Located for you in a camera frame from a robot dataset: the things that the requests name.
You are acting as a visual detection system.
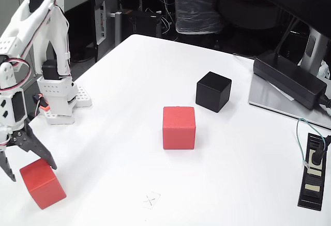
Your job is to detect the red block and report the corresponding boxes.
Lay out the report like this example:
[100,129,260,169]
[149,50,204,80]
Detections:
[162,106,197,150]
[19,158,67,210]

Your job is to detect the black block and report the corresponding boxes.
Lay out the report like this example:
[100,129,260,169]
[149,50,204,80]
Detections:
[195,71,232,113]

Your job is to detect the white perforated table clamp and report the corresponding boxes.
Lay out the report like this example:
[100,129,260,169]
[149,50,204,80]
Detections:
[73,85,93,108]
[46,108,76,126]

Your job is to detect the clear tape with X mark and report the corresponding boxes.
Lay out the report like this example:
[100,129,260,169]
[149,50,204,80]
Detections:
[139,191,161,209]

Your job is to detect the grey computer tower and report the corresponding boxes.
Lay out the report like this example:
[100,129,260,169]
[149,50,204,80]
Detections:
[90,0,119,64]

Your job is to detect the black equipment box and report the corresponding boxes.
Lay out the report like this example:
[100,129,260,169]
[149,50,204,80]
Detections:
[121,8,162,38]

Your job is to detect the plastic-wrapped black equipment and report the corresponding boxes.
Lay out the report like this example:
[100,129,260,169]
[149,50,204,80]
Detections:
[172,0,224,35]

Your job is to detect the silver monitor stand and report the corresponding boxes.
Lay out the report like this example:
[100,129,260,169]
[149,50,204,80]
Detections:
[248,26,331,130]

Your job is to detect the white paper sheet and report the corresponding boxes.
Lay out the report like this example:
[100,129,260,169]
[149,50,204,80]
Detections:
[268,81,295,101]

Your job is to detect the black power adapter brick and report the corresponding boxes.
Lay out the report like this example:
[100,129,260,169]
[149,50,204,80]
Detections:
[252,51,328,110]

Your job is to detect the black power strip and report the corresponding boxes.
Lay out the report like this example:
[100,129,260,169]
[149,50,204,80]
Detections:
[297,132,327,211]

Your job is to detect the black power plug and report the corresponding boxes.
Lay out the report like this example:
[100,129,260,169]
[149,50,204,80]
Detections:
[310,134,331,166]

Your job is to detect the white plastic bag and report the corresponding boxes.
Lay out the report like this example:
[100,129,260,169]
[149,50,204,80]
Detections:
[317,60,331,79]

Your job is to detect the orange cable connector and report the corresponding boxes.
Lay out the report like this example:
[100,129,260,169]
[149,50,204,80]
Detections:
[32,93,51,112]

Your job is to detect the silver post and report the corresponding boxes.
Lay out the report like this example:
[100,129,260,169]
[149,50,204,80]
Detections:
[110,11,123,48]

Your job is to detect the green cable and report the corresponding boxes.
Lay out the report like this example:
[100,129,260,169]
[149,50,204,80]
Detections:
[296,117,326,170]

